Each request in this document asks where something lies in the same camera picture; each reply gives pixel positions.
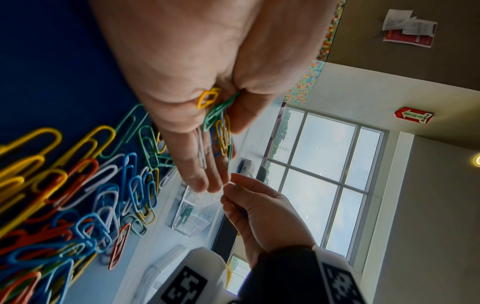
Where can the red arrow sign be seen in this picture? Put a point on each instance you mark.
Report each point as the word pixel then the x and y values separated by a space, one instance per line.
pixel 414 115

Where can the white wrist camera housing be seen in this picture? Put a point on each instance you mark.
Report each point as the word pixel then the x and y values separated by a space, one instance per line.
pixel 195 276

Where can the clear plastic organizer box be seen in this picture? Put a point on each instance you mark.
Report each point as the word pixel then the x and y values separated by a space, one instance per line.
pixel 198 213

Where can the blue paperclip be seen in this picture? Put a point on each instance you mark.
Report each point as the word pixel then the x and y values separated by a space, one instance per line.
pixel 215 145

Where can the blue mat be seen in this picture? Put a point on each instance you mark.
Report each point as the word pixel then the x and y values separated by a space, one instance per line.
pixel 48 65

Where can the black monitor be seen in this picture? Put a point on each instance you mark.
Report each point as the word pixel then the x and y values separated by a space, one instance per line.
pixel 225 237

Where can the person's left hand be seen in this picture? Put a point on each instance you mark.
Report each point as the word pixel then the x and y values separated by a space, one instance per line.
pixel 180 59

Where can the red notice with white papers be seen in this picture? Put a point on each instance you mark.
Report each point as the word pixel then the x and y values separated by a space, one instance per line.
pixel 408 29

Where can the yellow paperclip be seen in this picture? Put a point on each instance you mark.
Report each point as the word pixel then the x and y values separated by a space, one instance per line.
pixel 204 99

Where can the white framed window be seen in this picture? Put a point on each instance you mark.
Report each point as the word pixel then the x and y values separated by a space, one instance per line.
pixel 322 166

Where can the green paperclip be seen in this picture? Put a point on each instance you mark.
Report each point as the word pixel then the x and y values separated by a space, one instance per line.
pixel 219 108

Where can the white wrist band black marker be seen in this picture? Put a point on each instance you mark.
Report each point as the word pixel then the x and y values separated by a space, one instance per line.
pixel 339 276

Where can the colourful mosaic strip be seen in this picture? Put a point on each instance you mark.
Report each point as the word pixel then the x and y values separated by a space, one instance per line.
pixel 311 77

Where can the round ceiling light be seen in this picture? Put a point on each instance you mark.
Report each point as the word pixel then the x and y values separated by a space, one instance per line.
pixel 477 160

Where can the white paperclip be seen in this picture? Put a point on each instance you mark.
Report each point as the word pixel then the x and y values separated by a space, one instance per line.
pixel 202 151

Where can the person's right hand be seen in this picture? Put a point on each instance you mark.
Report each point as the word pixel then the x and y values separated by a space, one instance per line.
pixel 270 219

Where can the small grey white object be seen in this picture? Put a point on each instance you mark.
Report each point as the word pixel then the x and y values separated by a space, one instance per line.
pixel 248 167

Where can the pile of coloured paperclips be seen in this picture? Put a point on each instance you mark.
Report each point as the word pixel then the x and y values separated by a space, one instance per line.
pixel 75 207

